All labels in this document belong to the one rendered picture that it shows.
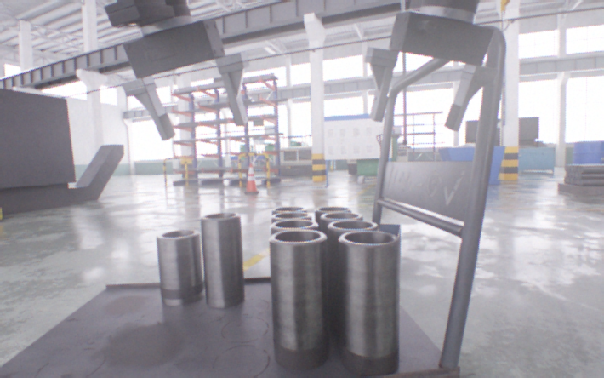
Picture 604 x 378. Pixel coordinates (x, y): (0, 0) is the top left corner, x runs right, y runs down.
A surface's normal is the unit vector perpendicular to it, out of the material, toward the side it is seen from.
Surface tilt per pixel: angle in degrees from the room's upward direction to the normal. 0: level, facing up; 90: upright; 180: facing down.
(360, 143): 90
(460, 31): 113
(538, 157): 90
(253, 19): 90
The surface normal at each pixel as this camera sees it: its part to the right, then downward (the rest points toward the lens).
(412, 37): 0.10, 0.47
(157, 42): -0.11, 0.48
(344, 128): -0.22, 0.09
